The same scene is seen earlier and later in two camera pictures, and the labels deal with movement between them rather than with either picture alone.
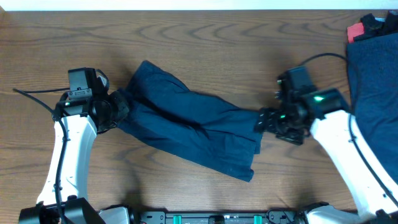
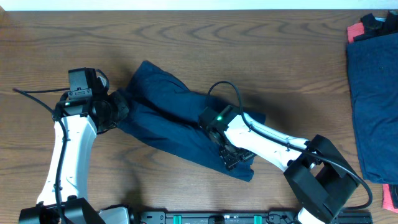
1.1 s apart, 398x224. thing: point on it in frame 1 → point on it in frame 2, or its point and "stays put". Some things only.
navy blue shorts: x=163 y=109 stays put
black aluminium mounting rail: x=271 y=217 stays put
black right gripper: x=267 y=121 → x=234 y=156
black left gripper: x=121 y=106 stays put
